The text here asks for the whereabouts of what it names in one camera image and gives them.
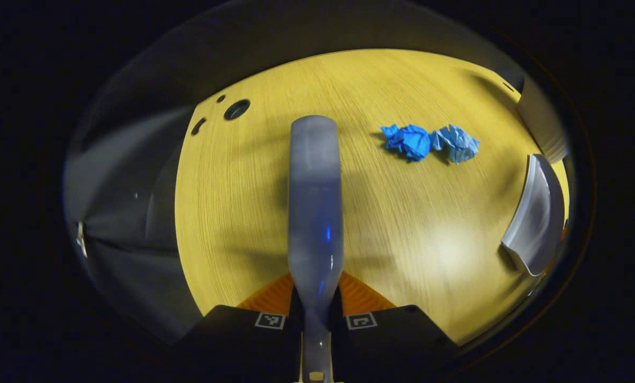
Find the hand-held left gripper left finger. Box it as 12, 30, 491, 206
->
182, 272, 303, 383

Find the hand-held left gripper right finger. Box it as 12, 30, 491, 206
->
330, 271, 459, 383

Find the small grey broom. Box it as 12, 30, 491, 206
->
288, 115, 345, 383

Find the grey plastic dustpan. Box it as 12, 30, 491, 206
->
500, 154, 566, 278

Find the dark blue paper ball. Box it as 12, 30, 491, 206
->
380, 123, 432, 162

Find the light blue paper ball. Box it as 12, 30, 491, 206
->
429, 124, 480, 165

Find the wooden desktop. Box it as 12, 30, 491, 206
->
174, 49, 571, 346

